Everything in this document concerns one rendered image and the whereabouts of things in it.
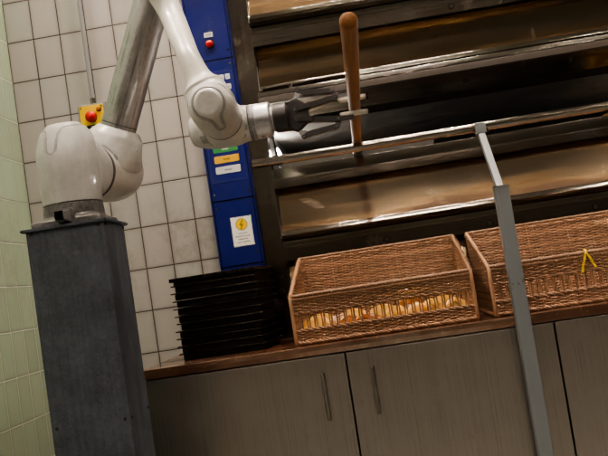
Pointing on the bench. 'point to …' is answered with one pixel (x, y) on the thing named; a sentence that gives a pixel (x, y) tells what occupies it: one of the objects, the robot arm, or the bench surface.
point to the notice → (242, 231)
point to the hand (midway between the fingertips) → (353, 105)
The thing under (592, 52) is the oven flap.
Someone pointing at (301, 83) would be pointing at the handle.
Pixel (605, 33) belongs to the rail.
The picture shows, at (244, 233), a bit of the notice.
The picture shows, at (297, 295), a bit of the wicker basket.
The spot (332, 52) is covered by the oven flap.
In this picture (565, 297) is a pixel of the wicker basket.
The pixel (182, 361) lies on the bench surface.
